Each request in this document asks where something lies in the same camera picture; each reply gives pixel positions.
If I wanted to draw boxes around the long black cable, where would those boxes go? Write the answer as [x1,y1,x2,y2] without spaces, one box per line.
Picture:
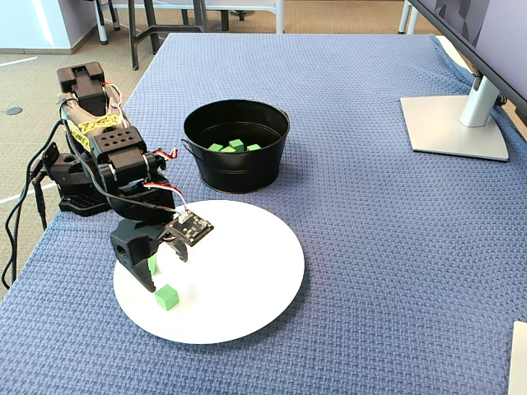
[2,110,182,289]

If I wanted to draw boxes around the white flat object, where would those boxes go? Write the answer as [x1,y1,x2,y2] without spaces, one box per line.
[507,320,527,395]

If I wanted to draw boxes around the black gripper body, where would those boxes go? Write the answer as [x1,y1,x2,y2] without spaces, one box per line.
[110,217,176,267]

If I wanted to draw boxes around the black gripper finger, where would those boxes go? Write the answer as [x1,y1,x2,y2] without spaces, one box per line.
[163,240,189,263]
[122,258,157,295]

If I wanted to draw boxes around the white background table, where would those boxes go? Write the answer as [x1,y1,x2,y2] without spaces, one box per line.
[201,0,286,35]

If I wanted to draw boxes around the dark metal stool frame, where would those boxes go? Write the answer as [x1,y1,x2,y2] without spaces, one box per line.
[128,0,209,71]

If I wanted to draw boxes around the monitor with silver stand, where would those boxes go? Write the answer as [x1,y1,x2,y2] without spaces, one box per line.
[399,0,527,163]

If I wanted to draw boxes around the black metal bucket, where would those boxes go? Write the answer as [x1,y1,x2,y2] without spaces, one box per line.
[180,98,291,193]

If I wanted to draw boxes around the blue woven tablecloth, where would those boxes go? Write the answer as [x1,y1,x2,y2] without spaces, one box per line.
[0,32,527,395]

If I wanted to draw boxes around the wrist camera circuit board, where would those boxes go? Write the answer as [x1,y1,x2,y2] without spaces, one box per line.
[165,209,215,248]

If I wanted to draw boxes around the white metal table leg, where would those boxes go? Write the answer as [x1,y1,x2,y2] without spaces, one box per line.
[397,0,414,36]

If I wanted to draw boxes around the dark metal chair legs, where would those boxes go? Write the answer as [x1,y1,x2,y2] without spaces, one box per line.
[205,0,248,33]

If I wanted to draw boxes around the white round plate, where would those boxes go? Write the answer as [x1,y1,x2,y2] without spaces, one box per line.
[113,199,306,346]

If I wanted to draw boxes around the white leg with caster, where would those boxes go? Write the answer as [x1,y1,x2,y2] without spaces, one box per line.
[93,0,110,46]

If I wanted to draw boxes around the thick black cable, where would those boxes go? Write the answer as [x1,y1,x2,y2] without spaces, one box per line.
[32,176,49,232]

